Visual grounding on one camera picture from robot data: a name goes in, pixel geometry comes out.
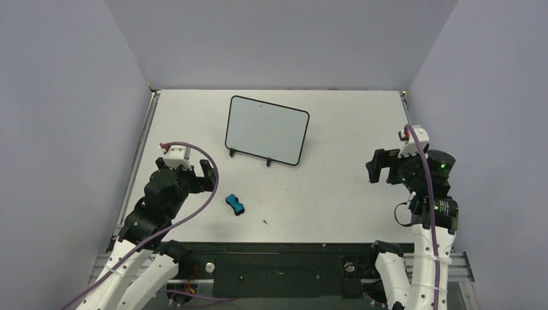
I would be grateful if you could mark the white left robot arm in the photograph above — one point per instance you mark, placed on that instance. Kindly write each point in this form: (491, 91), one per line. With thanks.
(145, 227)

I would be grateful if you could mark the blue whiteboard eraser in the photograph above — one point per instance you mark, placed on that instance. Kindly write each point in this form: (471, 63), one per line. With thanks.
(237, 207)

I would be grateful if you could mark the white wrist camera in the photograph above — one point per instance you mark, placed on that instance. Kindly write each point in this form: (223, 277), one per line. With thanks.
(174, 156)
(414, 138)

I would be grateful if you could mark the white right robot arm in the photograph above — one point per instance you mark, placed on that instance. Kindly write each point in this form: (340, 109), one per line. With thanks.
(434, 222)

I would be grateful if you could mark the black framed whiteboard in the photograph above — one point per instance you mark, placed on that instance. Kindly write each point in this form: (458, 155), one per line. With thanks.
(266, 130)

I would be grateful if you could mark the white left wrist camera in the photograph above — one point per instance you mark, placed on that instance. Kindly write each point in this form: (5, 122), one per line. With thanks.
(174, 156)

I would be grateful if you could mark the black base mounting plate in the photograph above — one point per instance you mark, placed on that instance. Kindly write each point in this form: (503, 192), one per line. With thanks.
(267, 270)

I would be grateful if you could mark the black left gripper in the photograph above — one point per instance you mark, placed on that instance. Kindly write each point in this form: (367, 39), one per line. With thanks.
(200, 184)

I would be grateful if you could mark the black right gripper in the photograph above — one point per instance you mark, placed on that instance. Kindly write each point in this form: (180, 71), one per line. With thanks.
(389, 166)

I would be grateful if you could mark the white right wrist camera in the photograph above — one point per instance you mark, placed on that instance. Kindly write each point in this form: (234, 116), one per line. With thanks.
(414, 138)

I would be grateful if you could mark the wire whiteboard stand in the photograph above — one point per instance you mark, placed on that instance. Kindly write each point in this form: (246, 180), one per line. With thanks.
(257, 158)

